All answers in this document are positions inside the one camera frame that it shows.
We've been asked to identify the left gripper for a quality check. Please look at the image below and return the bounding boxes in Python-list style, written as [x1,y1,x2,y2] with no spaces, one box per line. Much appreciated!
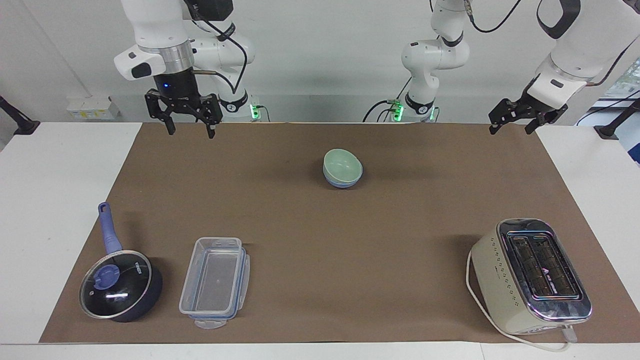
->
[488,88,569,136]

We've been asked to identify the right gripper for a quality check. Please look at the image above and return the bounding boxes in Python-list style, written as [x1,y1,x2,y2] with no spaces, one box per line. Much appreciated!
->
[144,69,224,140]

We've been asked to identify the green bowl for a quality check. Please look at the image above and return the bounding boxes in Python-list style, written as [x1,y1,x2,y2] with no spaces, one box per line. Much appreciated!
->
[322,148,363,183]

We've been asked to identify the blue bowl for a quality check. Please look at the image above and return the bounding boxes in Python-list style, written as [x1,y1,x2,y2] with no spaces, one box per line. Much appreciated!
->
[322,170,363,189]

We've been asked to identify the black stand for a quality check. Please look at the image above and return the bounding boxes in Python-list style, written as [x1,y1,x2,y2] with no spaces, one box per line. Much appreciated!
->
[593,97,640,140]
[0,95,41,136]

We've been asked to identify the cream toaster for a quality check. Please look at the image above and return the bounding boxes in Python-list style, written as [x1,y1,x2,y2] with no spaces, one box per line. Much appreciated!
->
[470,217,594,336]

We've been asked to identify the clear plastic container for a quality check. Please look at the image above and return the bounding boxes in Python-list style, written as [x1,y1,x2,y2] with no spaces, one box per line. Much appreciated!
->
[178,236,251,330]

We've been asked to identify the glass pan lid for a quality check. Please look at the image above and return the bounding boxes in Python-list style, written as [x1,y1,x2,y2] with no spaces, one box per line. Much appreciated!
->
[79,249,153,320]

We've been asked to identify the dark blue saucepan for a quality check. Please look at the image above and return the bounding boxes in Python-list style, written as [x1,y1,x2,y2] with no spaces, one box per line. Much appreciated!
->
[80,201,164,323]

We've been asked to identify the black cable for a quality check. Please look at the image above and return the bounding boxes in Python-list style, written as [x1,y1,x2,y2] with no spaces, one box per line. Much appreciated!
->
[183,0,249,96]
[363,75,414,123]
[575,89,640,127]
[463,0,523,34]

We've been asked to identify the white power cable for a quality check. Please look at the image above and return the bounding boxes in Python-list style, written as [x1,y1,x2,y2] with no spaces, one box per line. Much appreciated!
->
[465,249,579,353]

